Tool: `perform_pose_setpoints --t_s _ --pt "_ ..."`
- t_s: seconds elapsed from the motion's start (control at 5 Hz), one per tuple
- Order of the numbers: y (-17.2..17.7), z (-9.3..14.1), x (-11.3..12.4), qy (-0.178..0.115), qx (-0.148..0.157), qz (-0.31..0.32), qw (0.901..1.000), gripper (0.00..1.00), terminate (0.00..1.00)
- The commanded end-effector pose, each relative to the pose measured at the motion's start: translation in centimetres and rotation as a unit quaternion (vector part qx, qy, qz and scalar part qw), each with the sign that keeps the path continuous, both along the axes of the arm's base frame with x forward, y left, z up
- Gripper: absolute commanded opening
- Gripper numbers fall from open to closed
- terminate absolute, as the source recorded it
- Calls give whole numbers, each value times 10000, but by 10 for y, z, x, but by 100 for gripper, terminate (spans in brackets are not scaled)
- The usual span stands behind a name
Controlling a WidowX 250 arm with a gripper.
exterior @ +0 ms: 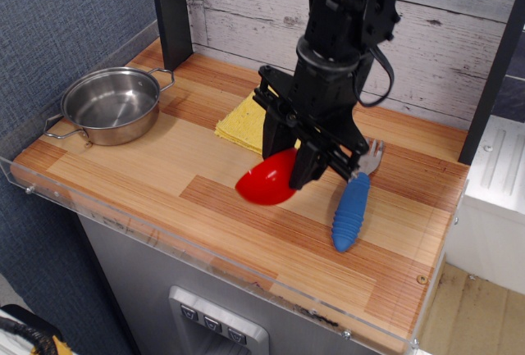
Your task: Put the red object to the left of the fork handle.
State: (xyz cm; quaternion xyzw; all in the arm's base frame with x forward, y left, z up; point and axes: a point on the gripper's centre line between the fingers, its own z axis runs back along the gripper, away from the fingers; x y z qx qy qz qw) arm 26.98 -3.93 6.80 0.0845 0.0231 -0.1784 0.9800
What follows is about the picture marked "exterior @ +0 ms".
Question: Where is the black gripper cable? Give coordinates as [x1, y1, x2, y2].
[354, 43, 395, 108]

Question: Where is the grey toy fridge cabinet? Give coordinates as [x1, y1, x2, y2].
[80, 216, 373, 354]

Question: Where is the yellow object bottom left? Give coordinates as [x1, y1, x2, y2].
[39, 336, 75, 355]

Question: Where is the black left vertical post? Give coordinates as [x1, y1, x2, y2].
[154, 0, 193, 71]

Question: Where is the white ridged appliance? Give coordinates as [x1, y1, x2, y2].
[444, 116, 524, 294]

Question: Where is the clear acrylic edge guard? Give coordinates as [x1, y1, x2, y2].
[2, 148, 467, 354]

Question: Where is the yellow folded cloth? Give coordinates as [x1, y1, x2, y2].
[214, 86, 303, 156]

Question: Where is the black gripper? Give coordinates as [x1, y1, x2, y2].
[254, 38, 369, 190]

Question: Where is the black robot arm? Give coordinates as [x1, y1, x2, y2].
[254, 0, 400, 190]

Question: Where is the small stainless steel pot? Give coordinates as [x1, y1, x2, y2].
[43, 67, 175, 146]

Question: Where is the black vertical post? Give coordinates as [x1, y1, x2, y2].
[458, 0, 524, 165]
[154, 0, 193, 71]

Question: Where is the black right vertical post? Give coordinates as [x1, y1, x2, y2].
[458, 0, 524, 165]

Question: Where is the blue handled metal fork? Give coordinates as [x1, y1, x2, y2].
[331, 139, 384, 253]

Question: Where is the red plastic bowl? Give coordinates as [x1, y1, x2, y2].
[235, 148, 298, 206]

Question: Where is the silver dispenser button panel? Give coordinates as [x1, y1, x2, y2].
[168, 285, 270, 354]

